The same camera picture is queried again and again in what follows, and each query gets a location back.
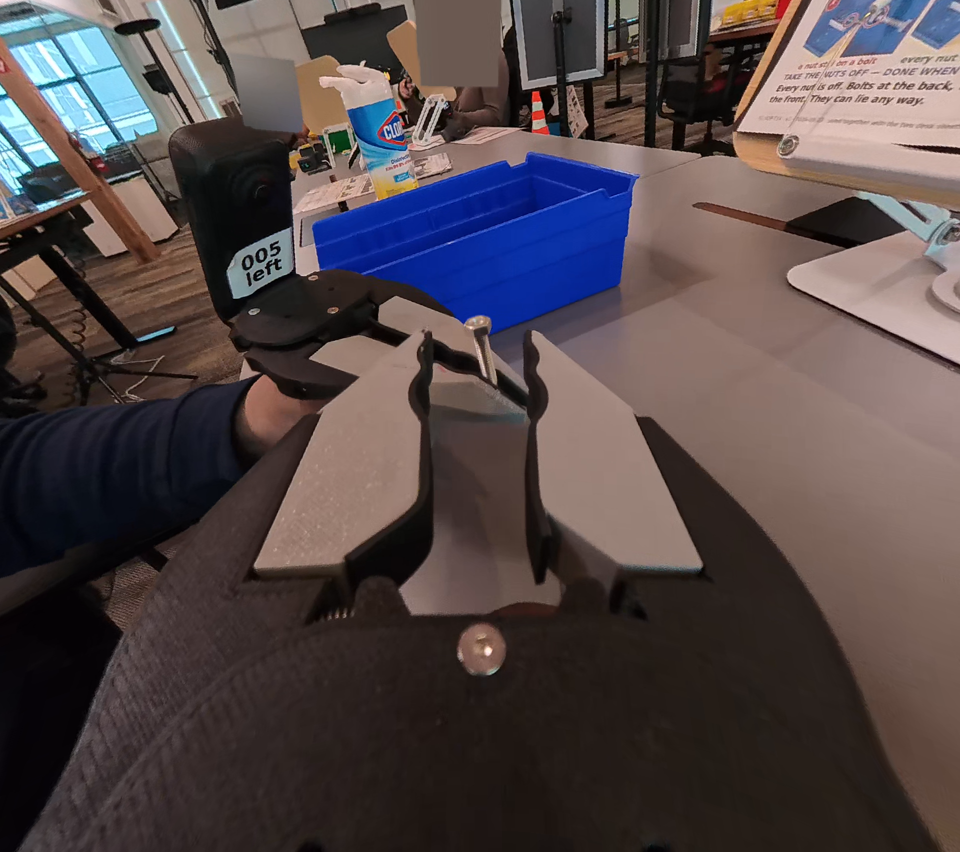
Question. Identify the steel bolt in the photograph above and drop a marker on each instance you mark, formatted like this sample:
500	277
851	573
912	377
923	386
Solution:
484	360

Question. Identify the black wall monitor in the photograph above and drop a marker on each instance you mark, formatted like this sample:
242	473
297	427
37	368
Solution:
352	38

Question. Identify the tan wooden board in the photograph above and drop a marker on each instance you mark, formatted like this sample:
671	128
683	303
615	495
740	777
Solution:
315	94
401	45

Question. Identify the orange traffic cone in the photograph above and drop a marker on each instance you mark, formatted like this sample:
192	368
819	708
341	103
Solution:
539	120

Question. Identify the person's left hand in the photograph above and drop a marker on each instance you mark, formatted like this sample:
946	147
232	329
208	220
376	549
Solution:
277	420

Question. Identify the white phone stand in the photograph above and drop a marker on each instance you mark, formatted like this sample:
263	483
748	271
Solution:
439	105

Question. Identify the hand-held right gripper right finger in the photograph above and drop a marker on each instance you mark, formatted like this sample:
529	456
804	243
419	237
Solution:
607	492

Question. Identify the person's left forearm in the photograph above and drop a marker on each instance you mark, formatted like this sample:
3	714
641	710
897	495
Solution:
112	469

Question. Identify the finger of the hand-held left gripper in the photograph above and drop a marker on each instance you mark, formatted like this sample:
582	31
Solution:
416	319
352	364

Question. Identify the black office chair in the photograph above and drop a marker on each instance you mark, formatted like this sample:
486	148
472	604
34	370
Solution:
690	94

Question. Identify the yellow storage bins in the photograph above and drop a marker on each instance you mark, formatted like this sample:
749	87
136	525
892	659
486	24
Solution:
750	10

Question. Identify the person's torso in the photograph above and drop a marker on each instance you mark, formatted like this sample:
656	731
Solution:
37	717

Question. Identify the instruction sheet on stand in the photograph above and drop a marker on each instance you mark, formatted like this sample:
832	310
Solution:
825	173

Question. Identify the green white box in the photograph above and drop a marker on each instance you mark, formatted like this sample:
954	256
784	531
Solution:
339	143

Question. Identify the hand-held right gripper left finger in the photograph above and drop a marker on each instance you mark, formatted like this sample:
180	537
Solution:
352	484

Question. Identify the wipes canister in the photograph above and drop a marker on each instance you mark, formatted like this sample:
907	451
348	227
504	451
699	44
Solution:
379	139

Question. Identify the red storage bin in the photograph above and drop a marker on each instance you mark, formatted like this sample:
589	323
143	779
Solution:
784	4

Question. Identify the wooden post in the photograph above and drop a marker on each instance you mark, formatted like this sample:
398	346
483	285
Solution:
75	158

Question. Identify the blue plastic bin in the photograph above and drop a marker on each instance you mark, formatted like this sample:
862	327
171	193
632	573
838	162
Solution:
480	259

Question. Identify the black floor lamp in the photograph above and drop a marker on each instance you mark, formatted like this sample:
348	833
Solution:
136	26

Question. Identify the sleeved printed paper sheet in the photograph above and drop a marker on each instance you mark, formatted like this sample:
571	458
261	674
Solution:
330	195

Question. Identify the wooden desk black legs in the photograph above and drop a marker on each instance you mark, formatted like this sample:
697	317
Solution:
37	214

